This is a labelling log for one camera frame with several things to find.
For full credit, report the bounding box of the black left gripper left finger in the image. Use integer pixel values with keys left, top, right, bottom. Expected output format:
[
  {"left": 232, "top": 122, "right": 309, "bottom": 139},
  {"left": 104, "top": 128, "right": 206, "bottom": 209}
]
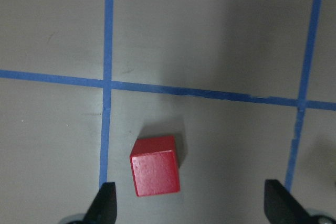
[{"left": 83, "top": 182, "right": 117, "bottom": 224}]

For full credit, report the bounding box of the red wooden block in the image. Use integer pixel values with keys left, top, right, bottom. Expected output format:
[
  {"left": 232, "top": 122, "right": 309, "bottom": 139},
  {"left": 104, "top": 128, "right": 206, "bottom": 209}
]
[{"left": 130, "top": 135, "right": 181, "bottom": 197}]

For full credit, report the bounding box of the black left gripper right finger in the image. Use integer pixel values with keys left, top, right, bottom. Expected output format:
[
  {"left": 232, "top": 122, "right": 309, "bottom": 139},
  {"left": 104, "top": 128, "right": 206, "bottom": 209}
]
[{"left": 264, "top": 179, "right": 311, "bottom": 224}]

